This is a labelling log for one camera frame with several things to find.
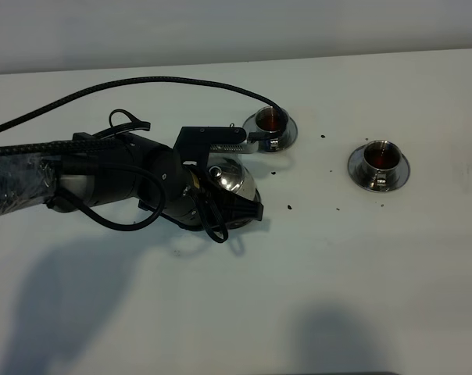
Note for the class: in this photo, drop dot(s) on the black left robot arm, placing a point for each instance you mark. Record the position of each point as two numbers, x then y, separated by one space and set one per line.
125 182

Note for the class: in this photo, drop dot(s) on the steel saucer far right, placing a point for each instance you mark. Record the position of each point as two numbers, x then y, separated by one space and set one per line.
355 170

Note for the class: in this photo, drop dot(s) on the steel teacup near teapot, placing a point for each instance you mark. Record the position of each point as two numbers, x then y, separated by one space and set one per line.
272 124

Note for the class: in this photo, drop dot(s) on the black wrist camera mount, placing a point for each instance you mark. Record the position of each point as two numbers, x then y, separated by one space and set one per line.
195 144

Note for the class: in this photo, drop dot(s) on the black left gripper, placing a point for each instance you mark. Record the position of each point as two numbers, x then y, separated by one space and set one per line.
167 188

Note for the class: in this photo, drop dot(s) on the steel saucer under near cup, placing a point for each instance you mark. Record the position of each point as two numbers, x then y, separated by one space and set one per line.
273 141

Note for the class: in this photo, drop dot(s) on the stainless steel teapot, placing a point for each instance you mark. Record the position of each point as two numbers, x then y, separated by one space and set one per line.
230 174

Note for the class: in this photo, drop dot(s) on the steel teacup far right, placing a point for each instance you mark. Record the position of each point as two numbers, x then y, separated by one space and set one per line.
381 159

